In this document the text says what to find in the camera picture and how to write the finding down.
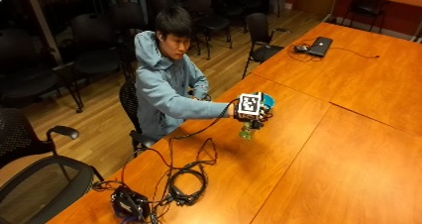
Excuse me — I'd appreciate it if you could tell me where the black electronics box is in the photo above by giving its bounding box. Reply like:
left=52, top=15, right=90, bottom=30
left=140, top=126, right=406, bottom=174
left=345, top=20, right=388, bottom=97
left=110, top=185, right=152, bottom=222

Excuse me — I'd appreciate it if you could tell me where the thin black laptop cable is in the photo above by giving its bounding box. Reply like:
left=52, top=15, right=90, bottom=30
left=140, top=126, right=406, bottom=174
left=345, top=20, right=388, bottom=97
left=287, top=38, right=381, bottom=63

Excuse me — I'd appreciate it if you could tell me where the black glove cable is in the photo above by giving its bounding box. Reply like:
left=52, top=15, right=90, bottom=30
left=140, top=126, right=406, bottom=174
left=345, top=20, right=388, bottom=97
left=171, top=97, right=241, bottom=141

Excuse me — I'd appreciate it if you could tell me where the black laptop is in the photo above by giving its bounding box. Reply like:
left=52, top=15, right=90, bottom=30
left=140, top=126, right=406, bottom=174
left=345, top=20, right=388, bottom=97
left=307, top=36, right=336, bottom=58

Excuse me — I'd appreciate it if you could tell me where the black coiled cable bundle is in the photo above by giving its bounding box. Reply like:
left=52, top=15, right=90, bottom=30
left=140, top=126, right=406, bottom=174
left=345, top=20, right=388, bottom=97
left=91, top=137, right=220, bottom=224

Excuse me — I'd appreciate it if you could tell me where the white cube with black markers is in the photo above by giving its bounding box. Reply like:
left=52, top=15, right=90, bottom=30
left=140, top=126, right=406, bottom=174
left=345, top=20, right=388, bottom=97
left=236, top=91, right=265, bottom=118

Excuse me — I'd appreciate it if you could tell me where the person in blue hoodie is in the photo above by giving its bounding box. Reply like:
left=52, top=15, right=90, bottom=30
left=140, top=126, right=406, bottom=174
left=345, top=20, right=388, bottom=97
left=134, top=5, right=235, bottom=143

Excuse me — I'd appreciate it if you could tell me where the black mesh office chair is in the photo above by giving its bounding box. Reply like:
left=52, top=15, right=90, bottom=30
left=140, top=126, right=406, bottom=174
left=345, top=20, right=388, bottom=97
left=0, top=155, right=106, bottom=224
left=119, top=80, right=156, bottom=153
left=0, top=107, right=82, bottom=169

